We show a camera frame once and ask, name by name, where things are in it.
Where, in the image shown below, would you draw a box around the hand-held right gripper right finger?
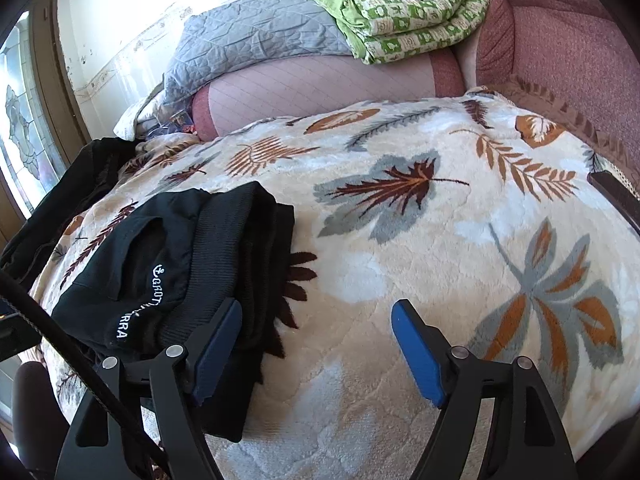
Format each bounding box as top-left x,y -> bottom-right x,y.
391,299 -> 571,480

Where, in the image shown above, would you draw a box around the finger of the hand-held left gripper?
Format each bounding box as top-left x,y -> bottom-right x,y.
0,310 -> 43,348

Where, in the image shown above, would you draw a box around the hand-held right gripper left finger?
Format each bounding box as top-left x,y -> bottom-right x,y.
55,297 -> 243,480

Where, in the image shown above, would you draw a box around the black pants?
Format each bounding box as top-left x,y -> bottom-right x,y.
50,181 -> 296,443

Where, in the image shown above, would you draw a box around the person's left leg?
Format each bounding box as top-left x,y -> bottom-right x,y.
12,360 -> 71,480

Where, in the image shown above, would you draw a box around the leaf print fleece blanket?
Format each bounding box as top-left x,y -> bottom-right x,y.
27,87 -> 640,480

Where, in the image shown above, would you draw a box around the black jacket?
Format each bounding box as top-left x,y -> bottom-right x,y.
0,135 -> 136,281

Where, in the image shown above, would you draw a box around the stained glass window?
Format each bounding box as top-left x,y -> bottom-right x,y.
0,15 -> 66,221

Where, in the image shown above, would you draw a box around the blue purple cloth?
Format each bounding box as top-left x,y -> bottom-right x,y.
150,110 -> 198,136

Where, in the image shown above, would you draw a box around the white cloth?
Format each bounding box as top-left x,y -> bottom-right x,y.
114,85 -> 168,141

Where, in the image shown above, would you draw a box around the black phone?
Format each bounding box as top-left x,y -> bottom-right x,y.
587,170 -> 640,233

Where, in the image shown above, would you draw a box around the pink bolster cushion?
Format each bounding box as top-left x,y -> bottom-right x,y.
192,47 -> 466,142

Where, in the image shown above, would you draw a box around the grey quilted blanket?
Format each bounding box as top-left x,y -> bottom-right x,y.
162,0 -> 351,106

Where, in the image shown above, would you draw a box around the green patterned folded blanket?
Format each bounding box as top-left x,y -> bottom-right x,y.
301,0 -> 492,65

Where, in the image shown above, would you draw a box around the pink sofa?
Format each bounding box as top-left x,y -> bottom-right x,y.
457,0 -> 640,181

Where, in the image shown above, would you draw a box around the black cable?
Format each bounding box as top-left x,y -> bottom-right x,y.
0,270 -> 168,468

